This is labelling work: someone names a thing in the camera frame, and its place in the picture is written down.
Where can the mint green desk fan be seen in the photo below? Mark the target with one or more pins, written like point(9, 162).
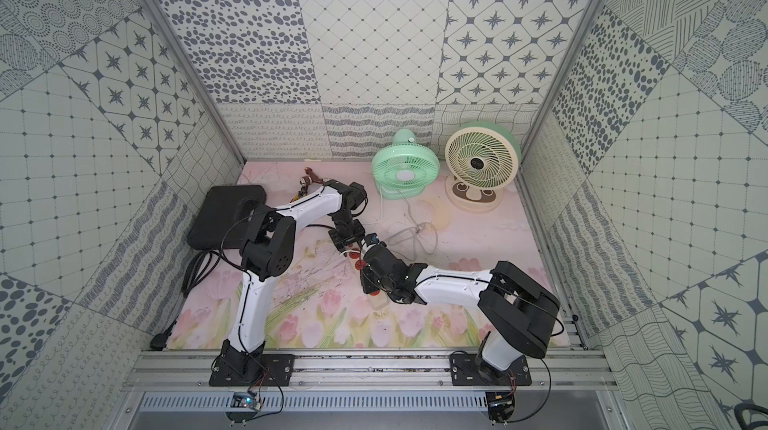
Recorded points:
point(405, 168)

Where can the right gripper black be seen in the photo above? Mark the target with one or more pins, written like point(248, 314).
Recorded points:
point(366, 279)

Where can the cream power strip red sockets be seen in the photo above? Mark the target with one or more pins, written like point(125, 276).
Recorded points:
point(360, 262)

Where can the black plastic tool case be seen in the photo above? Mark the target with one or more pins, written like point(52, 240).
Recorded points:
point(223, 217)

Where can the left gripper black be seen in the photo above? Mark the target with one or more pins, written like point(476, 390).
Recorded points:
point(351, 238)

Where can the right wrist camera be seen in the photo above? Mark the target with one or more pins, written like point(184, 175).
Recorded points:
point(370, 240)

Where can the aluminium rail frame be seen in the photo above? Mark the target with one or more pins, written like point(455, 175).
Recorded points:
point(374, 369)

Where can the cream round desk fan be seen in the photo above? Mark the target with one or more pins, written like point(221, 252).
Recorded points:
point(484, 159)

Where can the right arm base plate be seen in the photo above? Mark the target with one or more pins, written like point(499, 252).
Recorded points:
point(491, 371)

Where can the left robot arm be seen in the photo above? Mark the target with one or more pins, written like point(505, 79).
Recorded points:
point(267, 251)

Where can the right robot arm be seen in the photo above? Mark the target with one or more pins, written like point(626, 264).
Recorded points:
point(523, 313)

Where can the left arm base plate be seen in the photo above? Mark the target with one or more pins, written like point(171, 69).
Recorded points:
point(271, 370)

